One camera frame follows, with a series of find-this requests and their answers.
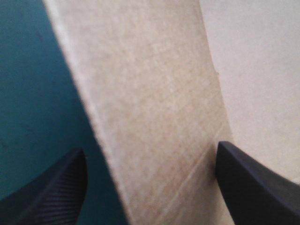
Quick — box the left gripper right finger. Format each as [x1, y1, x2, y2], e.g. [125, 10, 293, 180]
[215, 141, 300, 225]

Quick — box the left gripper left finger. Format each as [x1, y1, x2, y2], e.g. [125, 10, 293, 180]
[0, 148, 88, 225]

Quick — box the brown cardboard box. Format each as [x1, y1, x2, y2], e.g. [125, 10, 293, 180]
[43, 0, 300, 225]

